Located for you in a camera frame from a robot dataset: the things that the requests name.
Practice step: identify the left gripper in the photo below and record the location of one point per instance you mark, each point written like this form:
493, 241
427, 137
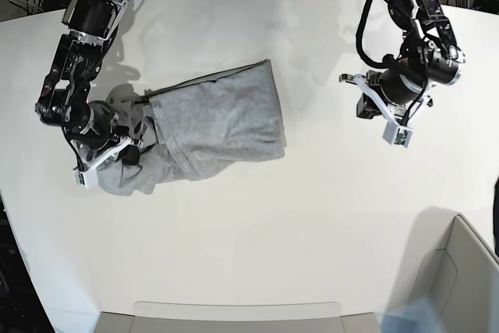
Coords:
388, 94

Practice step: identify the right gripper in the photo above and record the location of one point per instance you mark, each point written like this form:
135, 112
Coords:
90, 129

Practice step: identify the grey T-shirt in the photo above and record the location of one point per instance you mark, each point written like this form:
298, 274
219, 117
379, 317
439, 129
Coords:
198, 128

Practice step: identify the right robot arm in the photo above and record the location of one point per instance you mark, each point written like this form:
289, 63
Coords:
63, 101

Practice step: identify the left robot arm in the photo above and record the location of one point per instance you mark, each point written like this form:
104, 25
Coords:
429, 53

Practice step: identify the grey bin bottom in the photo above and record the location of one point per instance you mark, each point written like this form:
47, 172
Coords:
173, 317

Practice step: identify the white bin right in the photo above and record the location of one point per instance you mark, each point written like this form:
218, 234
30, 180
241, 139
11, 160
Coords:
461, 281

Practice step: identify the blue cloth bottom corner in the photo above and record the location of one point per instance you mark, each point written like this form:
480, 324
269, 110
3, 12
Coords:
418, 316

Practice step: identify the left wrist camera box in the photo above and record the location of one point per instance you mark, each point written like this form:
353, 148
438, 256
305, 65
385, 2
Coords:
397, 134

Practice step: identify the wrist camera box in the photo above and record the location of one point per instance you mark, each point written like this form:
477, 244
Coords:
397, 134
88, 178

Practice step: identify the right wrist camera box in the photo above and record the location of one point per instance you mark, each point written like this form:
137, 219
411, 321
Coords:
88, 178

